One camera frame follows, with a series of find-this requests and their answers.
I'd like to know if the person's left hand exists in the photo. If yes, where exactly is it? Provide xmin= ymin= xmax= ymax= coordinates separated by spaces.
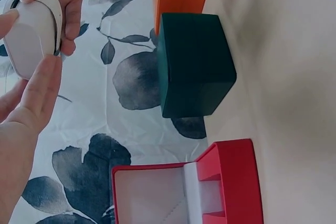
xmin=0 ymin=8 xmax=63 ymax=224

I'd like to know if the open red watch box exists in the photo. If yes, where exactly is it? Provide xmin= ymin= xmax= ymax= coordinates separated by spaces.
xmin=111 ymin=137 xmax=261 ymax=224

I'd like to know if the white oval watch cushion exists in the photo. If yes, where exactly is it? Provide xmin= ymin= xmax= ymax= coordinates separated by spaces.
xmin=2 ymin=0 xmax=63 ymax=81

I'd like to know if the dark green box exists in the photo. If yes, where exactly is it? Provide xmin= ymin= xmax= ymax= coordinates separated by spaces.
xmin=156 ymin=12 xmax=238 ymax=119

